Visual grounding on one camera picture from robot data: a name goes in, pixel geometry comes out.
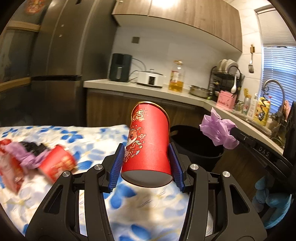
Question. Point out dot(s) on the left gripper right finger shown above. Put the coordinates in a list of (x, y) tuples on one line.
[(176, 169)]

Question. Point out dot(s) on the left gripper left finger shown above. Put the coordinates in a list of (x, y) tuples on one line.
[(115, 166)]

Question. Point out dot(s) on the red paper cup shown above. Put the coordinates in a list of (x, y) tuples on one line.
[(146, 162), (56, 162)]

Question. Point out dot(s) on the purple nitrile glove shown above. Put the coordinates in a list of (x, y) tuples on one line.
[(26, 159), (218, 130)]

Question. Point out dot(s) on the black plastic bag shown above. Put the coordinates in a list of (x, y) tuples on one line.
[(34, 148)]

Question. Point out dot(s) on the red snack package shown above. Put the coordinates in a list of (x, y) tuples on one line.
[(11, 172)]

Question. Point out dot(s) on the black trash bin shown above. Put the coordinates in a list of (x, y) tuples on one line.
[(190, 141)]

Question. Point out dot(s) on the steel kitchen faucet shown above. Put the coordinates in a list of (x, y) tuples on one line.
[(278, 115)]

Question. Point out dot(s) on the blue gloved hand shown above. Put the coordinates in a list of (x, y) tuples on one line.
[(278, 200)]

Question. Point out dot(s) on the steel sink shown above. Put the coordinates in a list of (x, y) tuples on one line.
[(260, 128)]

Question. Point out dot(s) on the yellow detergent bottle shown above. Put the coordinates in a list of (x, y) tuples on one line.
[(262, 111)]

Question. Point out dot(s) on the pink hanging cloth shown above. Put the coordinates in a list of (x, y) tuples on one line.
[(286, 109)]

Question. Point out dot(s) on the wooden lower cabinets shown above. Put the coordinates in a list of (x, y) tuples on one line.
[(109, 108)]

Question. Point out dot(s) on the wooden cabinets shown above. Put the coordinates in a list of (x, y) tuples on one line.
[(215, 23), (109, 108)]

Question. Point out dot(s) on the beer can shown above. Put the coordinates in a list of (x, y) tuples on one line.
[(246, 105)]

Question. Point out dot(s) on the steel bowl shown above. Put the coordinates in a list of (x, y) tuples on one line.
[(199, 92)]

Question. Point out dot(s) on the pink utensil holder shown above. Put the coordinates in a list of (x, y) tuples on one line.
[(226, 100)]

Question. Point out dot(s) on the window blinds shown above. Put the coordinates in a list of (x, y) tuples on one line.
[(279, 64)]

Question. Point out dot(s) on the cooking oil bottle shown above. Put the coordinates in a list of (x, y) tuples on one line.
[(177, 77)]

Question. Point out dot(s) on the white slow cooker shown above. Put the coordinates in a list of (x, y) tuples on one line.
[(150, 78)]

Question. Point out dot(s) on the hanging spatula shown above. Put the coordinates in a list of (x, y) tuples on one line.
[(250, 66)]

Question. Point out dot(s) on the black dish rack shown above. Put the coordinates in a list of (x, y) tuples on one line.
[(224, 76)]

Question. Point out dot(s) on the dark steel refrigerator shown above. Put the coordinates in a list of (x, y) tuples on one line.
[(73, 45)]

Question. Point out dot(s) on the wooden upper cabinets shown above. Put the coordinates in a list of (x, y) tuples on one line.
[(215, 23)]

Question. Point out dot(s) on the wooden glass door cabinet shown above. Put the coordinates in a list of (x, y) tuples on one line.
[(16, 54)]

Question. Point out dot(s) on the red flower decoration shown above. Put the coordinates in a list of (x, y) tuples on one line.
[(34, 6)]

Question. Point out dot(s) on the wall socket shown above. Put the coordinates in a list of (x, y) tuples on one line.
[(135, 40)]

